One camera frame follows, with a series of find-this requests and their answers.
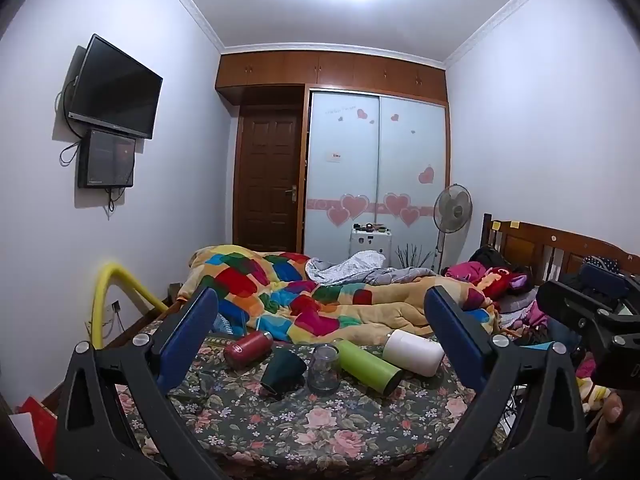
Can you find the grey white blanket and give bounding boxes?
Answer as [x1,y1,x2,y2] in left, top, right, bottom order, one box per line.
[305,249,437,287]

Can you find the floral bed sheet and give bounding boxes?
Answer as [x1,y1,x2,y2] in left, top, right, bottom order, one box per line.
[114,327,508,471]

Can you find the clear glass cup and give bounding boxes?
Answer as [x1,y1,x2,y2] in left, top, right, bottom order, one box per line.
[306,344,342,394]

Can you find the dark dried branches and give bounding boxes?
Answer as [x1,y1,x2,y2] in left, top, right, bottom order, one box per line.
[394,243,432,268]

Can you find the wall-mounted black television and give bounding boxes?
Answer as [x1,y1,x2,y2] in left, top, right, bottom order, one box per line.
[67,33,164,140]

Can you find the wooden headboard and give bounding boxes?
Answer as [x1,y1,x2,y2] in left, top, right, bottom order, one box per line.
[480,213,640,288]

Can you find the person's right hand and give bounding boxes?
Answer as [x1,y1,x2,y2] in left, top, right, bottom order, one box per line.
[587,389,625,467]

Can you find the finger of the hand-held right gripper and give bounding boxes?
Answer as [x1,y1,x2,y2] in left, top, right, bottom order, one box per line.
[536,279,623,335]
[579,262,632,303]

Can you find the small white cabinet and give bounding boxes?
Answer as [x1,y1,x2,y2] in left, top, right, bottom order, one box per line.
[349,227,392,267]

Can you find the colourful patchwork quilt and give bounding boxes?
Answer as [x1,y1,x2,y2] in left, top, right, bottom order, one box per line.
[177,244,502,345]

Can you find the dark green cup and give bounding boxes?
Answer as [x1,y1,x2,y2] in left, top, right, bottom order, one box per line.
[259,347,307,395]

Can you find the light green tumbler cup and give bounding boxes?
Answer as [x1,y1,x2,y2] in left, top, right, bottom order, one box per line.
[333,339,405,395]

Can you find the red bottle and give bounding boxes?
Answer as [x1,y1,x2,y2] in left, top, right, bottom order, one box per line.
[223,330,275,371]

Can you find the frosted sliding wardrobe doors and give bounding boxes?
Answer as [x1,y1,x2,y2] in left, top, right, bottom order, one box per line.
[304,88,448,272]

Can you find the small black wall monitor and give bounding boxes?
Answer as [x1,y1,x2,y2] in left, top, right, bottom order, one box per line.
[77,128,137,190]

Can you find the black bag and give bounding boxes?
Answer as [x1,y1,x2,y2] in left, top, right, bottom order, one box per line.
[469,245,512,272]

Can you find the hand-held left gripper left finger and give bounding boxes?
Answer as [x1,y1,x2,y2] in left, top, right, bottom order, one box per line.
[52,287,227,480]

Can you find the white cup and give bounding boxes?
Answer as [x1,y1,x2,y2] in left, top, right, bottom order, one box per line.
[383,329,446,377]

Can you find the brown wooden door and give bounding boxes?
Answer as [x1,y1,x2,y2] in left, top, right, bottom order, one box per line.
[233,104,304,254]

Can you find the red plush pillow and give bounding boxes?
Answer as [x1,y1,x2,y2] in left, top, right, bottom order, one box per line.
[444,260,532,307]

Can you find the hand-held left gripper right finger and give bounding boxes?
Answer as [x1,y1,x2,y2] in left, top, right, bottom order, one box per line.
[424,286,592,480]

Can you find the standing electric fan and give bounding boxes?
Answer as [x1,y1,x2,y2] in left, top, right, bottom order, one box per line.
[432,183,474,275]

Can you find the wooden overhead cabinet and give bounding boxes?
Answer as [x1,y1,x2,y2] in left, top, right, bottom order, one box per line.
[215,51,448,107]

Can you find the red paper box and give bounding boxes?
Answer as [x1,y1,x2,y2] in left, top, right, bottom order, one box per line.
[14,396,60,467]

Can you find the yellow curved pipe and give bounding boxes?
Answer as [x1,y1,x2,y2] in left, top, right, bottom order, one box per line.
[88,261,169,350]

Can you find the black wall cable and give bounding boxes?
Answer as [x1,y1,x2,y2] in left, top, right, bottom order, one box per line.
[54,74,126,217]

